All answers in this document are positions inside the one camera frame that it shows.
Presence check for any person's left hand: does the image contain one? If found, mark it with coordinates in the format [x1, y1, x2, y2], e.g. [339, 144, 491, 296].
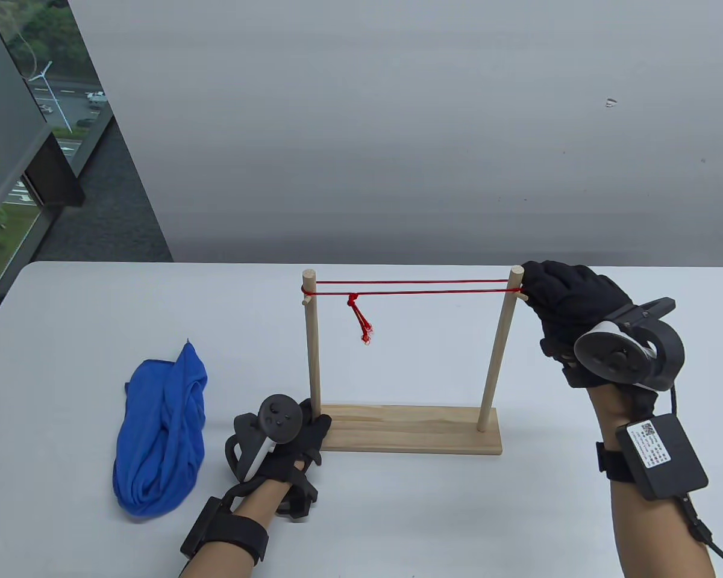
[235, 397, 333, 520]

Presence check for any person's right hand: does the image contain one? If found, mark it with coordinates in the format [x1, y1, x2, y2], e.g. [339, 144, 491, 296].
[521, 260, 636, 389]

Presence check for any wooden rack with posts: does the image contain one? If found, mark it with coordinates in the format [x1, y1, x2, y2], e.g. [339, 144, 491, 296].
[299, 265, 528, 456]

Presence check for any red elastic cord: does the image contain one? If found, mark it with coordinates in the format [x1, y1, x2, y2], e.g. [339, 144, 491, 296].
[301, 279, 526, 345]

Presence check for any blue towel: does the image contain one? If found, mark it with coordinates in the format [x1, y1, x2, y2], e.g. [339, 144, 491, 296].
[112, 340, 209, 517]

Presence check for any person's right forearm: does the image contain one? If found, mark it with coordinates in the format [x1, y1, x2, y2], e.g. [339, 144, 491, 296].
[587, 385, 718, 578]

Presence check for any person's left forearm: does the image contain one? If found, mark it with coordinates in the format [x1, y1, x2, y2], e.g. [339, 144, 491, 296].
[181, 480, 293, 578]

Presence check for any black hand controller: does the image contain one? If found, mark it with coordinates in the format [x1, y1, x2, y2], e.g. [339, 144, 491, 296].
[574, 297, 686, 392]
[226, 394, 305, 481]

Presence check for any labelled black wrist box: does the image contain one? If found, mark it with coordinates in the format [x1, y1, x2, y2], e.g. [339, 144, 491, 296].
[596, 414, 710, 502]

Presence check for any glass window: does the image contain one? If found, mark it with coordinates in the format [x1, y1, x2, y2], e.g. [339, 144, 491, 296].
[0, 0, 114, 302]

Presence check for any grey column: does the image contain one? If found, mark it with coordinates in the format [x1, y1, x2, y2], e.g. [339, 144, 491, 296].
[0, 0, 86, 238]

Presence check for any short black glove cable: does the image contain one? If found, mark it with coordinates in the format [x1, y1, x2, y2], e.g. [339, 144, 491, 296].
[222, 477, 261, 512]

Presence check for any black wrist box with strap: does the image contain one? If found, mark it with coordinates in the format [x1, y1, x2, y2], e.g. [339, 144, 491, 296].
[180, 497, 270, 565]

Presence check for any long black cable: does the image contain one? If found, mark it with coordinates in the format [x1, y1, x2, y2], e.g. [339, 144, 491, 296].
[669, 385, 723, 576]

